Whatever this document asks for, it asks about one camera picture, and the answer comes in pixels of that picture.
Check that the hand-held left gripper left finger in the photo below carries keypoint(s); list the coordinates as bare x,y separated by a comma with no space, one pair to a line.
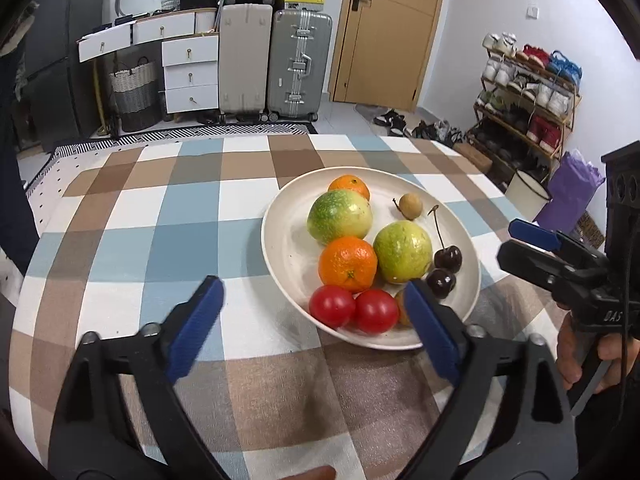
197,325

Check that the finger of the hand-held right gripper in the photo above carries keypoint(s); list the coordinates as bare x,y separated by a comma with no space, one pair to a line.
532,232
525,257

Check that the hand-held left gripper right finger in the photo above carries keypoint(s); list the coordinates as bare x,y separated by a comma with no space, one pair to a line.
432,330

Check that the brown longan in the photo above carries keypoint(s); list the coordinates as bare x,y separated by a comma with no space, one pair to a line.
411,206
404,310

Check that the dark red cherry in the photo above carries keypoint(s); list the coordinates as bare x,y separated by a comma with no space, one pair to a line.
447,258
440,282

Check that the red tomato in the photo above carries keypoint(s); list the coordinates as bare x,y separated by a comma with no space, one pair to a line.
331,306
376,311

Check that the pale yellow passion fruit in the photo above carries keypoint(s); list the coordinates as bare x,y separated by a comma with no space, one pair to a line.
402,252

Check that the orange tangerine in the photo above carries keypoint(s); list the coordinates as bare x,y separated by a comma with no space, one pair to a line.
348,263
350,185

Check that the cream round plate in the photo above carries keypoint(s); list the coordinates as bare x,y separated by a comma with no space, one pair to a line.
295,260

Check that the green speckled passion fruit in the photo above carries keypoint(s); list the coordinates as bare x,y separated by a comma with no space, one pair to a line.
337,217

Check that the person's right forearm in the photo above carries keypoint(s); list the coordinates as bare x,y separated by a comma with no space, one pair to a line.
610,440

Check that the person's right hand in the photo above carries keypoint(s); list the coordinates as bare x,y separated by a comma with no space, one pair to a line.
567,355

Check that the person's left hand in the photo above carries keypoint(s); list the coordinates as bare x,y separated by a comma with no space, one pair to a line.
312,473

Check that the white bucket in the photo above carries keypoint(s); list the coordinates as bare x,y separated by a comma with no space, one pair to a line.
525,195

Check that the purple plastic bag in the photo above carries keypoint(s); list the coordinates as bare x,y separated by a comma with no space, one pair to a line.
570,190

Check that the checked tablecloth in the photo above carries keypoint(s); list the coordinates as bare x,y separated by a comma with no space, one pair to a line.
150,220

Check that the wooden shoe rack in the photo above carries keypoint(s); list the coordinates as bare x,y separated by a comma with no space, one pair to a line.
530,105

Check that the pile of shoes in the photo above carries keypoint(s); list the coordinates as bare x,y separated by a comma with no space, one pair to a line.
425,130

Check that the black and white striped rug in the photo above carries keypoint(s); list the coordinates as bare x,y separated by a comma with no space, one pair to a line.
200,132

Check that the wooden door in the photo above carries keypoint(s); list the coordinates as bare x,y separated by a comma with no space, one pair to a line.
390,45

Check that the woven laundry basket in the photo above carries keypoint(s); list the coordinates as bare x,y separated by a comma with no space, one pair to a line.
135,95

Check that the dark cloth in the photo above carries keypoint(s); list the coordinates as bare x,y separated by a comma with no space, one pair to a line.
12,170

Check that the white drawer cabinet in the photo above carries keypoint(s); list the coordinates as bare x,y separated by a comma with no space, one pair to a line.
190,70

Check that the beige suitcase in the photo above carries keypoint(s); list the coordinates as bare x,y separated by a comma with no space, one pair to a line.
245,60

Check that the silver suitcase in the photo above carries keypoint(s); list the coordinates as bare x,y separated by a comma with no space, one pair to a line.
300,40

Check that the dark grey fridge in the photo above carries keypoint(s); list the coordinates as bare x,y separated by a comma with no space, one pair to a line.
65,50

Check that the small white basket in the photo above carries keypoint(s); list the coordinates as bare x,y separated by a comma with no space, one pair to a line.
170,4

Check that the yellow and black box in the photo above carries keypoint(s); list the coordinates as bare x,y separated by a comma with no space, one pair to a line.
302,1

